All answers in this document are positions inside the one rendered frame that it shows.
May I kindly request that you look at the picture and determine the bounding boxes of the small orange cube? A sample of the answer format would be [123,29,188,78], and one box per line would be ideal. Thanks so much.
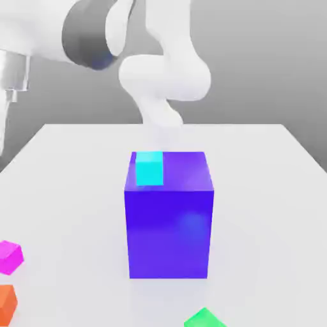
[0,284,19,327]

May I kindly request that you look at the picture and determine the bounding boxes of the small cyan cube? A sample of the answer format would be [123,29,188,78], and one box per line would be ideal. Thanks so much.
[135,151,165,186]

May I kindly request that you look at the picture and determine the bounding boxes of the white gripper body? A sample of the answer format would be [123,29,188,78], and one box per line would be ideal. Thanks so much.
[0,89,11,157]

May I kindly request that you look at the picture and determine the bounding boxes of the large blue box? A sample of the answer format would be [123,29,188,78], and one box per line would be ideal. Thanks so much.
[124,151,215,280]

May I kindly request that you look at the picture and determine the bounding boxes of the small green cube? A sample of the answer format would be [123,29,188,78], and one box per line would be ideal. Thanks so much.
[183,307,227,327]

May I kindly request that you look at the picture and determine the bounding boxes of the small magenta cube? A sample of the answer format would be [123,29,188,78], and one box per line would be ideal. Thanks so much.
[0,240,25,276]

